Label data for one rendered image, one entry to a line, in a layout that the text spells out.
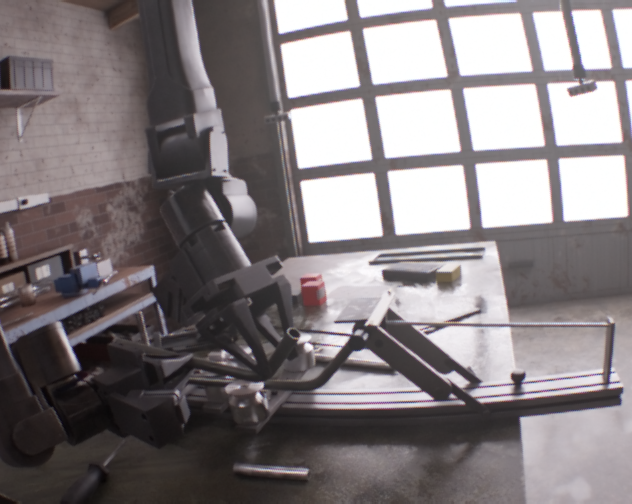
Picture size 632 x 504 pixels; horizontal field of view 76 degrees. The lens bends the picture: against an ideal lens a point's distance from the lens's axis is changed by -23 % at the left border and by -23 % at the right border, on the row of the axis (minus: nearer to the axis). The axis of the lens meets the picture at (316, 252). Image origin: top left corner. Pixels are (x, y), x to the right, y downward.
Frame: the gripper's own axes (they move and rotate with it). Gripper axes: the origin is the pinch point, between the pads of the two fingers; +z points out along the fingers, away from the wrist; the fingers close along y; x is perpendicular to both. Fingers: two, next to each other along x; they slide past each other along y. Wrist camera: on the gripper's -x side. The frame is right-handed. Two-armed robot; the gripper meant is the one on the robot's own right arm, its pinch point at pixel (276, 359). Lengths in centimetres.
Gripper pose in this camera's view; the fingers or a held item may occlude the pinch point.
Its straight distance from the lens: 51.3
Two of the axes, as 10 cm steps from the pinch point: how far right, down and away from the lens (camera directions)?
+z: 5.3, 8.4, -1.4
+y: -5.6, 2.3, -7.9
